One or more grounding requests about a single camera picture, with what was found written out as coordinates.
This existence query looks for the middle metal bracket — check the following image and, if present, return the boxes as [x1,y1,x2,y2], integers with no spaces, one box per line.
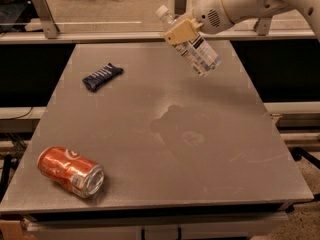
[174,0,187,15]

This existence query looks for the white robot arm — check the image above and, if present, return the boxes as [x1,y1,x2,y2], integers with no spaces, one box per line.
[156,0,320,45]

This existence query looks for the metal bracket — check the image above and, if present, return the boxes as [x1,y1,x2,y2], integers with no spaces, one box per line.
[174,0,187,15]
[254,17,272,36]
[31,0,60,39]

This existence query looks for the red soda can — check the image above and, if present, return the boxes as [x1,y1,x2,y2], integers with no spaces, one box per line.
[37,146,105,198]

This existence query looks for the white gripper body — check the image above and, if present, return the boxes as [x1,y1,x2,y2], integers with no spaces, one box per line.
[193,0,233,34]

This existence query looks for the black cable left side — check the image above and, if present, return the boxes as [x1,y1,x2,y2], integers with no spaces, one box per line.
[0,106,34,121]

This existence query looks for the left metal bracket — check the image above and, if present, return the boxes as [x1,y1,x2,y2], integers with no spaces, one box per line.
[31,0,60,39]

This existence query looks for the clear plastic water bottle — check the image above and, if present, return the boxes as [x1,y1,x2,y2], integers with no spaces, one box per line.
[156,5,222,77]

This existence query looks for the dark blue snack wrapper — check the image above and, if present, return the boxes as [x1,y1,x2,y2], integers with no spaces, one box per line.
[82,63,124,92]

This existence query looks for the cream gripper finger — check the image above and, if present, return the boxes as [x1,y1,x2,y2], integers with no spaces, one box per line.
[163,17,202,45]

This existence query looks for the metal rail behind table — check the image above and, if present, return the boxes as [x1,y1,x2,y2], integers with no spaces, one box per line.
[0,30,316,45]

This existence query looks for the right metal bracket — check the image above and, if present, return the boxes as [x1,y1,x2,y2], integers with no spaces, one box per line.
[254,17,272,36]

